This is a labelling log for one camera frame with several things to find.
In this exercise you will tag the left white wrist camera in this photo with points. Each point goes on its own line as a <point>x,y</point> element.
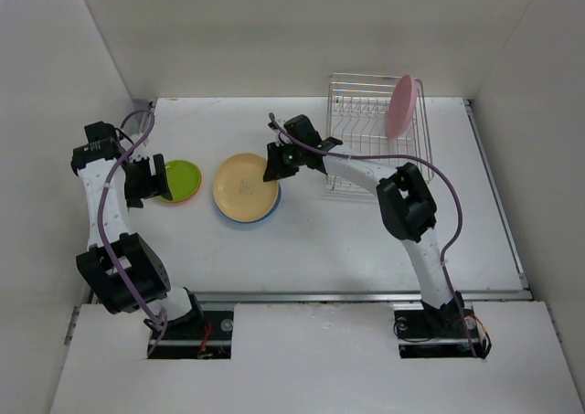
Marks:
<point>140,152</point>

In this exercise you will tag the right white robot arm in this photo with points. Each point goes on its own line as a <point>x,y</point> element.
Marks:
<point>407,207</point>

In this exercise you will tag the aluminium table rail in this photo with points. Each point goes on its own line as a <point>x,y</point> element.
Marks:
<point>323,243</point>

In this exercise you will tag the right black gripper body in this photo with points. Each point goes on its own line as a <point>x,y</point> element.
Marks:
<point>301,151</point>

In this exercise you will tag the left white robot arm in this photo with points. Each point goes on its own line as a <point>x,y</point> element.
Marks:
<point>121,269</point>

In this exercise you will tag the green plastic plate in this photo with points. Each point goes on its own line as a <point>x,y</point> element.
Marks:
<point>179,164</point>

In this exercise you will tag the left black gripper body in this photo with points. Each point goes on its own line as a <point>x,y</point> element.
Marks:
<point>139,181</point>

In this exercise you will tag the metal wire dish rack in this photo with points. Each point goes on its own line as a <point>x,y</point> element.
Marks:
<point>357,112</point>

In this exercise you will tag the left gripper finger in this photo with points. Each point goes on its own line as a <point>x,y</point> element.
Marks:
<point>160,177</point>
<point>166,197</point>

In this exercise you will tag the blue plastic plate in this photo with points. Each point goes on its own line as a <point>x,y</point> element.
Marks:
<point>248,205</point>

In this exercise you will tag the yellow plastic plate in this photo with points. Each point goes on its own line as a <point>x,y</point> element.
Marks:
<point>241,170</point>

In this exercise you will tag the orange plastic plate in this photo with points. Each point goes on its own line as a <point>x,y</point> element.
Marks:
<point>194,194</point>

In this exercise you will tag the pink plastic plate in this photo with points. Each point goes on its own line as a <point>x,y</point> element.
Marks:
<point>401,107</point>

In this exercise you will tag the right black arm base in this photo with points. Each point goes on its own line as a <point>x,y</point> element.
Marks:
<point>458,338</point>

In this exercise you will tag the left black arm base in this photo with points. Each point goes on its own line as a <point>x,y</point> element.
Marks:
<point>206,336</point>

